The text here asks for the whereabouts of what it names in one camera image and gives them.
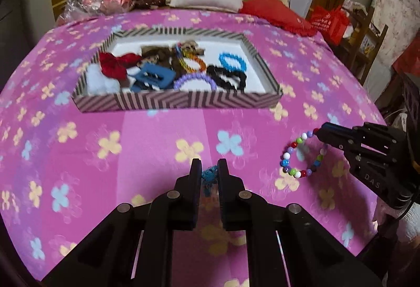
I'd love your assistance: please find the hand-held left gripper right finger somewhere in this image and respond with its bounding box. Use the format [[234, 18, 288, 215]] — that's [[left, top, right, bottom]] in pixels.
[[217, 158, 383, 287]]

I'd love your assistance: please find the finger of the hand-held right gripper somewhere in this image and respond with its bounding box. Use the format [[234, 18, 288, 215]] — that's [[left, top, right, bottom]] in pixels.
[[314, 121, 408, 144], [323, 139, 410, 166]]

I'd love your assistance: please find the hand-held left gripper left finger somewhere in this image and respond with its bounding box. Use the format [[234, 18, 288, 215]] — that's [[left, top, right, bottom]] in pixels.
[[41, 158, 202, 287]]

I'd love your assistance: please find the blue hair tie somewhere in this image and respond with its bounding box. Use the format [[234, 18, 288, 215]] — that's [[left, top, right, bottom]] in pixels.
[[200, 166, 220, 197]]

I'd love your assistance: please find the multicolour round bead bracelet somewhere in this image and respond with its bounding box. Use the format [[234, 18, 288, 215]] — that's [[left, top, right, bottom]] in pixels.
[[280, 128, 329, 180]]

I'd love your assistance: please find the striped cardboard box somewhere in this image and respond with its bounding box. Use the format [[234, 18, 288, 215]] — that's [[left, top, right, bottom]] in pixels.
[[71, 28, 283, 112]]

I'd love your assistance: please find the black scrunchie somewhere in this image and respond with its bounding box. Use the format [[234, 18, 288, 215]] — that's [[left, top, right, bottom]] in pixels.
[[206, 65, 247, 91]]

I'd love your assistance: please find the purple bead bracelet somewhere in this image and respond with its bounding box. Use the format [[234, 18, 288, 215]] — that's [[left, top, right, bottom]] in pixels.
[[173, 73, 218, 91]]

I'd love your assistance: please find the orange bead bracelet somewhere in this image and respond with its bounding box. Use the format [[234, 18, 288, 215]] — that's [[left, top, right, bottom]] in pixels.
[[182, 54, 207, 74]]

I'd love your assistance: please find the blue bead bracelet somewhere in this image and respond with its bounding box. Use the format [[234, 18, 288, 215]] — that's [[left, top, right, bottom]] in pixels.
[[218, 52, 248, 72]]

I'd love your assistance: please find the brown scrunchie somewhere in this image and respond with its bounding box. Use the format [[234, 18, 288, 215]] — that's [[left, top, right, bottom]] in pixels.
[[141, 46, 178, 61]]

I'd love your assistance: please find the leopard print bow hair tie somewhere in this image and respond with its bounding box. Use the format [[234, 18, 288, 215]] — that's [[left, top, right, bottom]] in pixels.
[[125, 40, 206, 73]]

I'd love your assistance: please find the red satin bow hair clip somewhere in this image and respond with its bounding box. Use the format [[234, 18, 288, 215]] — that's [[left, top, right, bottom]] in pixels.
[[98, 51, 141, 80]]

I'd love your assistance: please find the pink floral blanket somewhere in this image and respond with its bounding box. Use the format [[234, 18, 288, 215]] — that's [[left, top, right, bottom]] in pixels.
[[0, 8, 391, 287]]

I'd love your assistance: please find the wooden shelf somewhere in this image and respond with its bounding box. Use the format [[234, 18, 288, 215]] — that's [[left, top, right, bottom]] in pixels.
[[341, 7, 388, 84]]

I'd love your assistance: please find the red printed shopping bag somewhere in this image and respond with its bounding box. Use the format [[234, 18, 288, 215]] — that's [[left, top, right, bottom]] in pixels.
[[308, 5, 351, 45]]

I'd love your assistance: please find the blue hair clip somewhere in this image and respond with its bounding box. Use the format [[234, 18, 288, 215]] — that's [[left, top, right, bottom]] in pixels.
[[129, 64, 176, 92]]

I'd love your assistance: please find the red cushion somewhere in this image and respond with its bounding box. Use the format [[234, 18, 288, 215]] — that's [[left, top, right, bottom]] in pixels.
[[239, 0, 319, 38]]

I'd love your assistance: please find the floral curtain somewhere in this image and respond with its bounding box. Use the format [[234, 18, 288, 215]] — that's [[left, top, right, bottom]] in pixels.
[[371, 0, 420, 61]]

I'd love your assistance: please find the white fluffy scrunchie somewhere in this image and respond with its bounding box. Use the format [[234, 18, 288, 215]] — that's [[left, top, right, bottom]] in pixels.
[[86, 64, 122, 94]]

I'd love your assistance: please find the clear plastic bag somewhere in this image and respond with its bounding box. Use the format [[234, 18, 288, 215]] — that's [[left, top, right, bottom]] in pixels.
[[56, 0, 135, 25]]

